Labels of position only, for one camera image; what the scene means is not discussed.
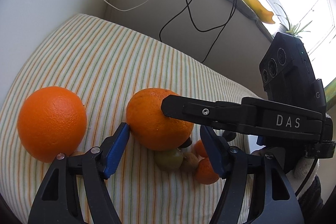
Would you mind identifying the medium tangerine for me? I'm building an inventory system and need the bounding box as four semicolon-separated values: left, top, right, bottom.
195;157;219;185

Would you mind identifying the brown kiwi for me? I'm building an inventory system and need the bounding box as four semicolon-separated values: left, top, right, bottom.
71;151;84;157
180;152;199;172

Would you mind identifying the large orange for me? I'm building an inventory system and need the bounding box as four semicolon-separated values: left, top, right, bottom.
126;88;194;151
17;86;87;162

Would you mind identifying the white gloved right hand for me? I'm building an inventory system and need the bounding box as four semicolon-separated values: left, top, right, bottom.
252;147;320;180

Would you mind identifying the small mandarin in cluster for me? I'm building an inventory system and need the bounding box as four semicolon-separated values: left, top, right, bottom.
194;140;208;158

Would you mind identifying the brown kiwi by orange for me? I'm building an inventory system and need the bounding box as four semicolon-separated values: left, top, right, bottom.
71;151;84;157

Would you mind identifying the green apple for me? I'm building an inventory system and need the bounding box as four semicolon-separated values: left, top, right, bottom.
154;148;183;172

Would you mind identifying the striped tablecloth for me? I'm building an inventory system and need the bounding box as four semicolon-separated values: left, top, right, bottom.
0;13;263;224

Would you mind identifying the potted green plant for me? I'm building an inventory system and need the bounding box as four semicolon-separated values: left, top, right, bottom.
274;2;312;39

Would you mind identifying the yellow wavy bowl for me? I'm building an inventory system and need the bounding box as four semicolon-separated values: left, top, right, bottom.
242;0;276;24

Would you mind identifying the large orange by wall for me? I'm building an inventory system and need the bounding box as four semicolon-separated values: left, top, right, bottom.
17;86;87;162

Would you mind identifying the black cable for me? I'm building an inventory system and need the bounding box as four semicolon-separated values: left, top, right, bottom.
159;0;238;64

